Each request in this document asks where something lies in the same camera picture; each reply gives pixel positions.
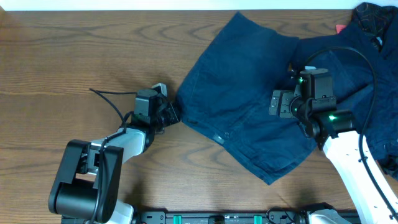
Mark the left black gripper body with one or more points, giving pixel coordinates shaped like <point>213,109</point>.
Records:
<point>171,112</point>

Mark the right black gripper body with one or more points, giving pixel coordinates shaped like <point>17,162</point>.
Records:
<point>290,106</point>

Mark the dark blue denim shorts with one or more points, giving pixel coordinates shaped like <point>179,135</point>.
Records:
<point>226,97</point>

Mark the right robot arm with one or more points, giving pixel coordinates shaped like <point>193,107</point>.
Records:
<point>338,135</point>

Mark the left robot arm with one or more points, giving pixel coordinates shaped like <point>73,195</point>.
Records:
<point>85,189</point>

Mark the dark blue shirt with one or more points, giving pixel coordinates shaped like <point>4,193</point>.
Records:
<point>351,58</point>

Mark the small red tag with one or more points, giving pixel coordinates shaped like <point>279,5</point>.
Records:
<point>339,28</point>

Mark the dark patterned garment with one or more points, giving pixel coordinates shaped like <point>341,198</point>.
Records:
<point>379,23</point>

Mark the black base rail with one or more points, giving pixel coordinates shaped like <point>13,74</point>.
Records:
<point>272,216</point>

